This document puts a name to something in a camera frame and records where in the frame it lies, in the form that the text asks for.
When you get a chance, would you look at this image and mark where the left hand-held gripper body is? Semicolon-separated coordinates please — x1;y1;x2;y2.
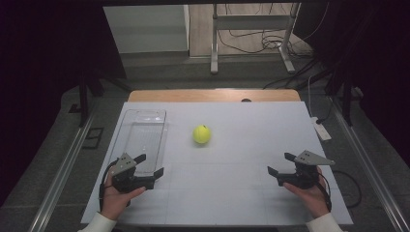
110;153;157;194

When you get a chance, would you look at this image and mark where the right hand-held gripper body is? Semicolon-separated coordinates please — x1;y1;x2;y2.
278;150;337;190

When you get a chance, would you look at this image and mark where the clear plastic tray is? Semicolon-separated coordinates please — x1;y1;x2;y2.
108;108;169;178

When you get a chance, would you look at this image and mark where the yellow tennis ball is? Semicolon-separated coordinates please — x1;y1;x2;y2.
192;124;213;145

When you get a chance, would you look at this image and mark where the person's right hand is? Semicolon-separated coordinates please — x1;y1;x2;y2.
283;165;333;219

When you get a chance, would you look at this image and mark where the person's left hand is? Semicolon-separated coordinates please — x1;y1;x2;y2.
100;175;147;221

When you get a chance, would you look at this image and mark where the white power strip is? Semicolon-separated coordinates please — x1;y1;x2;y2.
309;116;333;142

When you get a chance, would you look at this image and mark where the white board mat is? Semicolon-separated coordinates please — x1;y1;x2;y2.
80;101;355;226

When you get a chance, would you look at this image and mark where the black metal stand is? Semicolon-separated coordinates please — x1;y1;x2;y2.
324;64;366;128
68;69;133;129

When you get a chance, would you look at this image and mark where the white cabinet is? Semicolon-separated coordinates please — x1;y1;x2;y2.
102;4;190;54

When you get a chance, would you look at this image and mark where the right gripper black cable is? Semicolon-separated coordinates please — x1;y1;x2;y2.
316;171;334;213

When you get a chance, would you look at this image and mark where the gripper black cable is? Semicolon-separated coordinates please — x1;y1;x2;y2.
316;171;334;213
98;158;121;213

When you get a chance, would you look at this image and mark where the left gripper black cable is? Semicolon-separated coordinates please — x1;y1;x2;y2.
98;158;121;213

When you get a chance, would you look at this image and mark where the black rectangular frame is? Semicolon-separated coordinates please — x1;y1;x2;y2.
81;127;104;150

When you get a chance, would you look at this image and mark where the black plug with cable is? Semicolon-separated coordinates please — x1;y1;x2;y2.
315;96;335;126

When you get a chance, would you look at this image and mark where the black cable loop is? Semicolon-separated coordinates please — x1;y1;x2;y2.
332;169;363;210

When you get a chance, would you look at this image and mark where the white power strip cable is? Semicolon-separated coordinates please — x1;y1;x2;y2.
307;74;314;118

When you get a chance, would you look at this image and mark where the aluminium rail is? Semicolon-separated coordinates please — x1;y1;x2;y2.
328;96;410;232
28;107;98;232

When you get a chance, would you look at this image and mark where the tangle of black cables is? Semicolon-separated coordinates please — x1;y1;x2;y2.
217;3;331;60

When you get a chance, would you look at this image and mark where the white metal desk frame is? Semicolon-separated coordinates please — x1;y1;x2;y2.
210;3;303;75

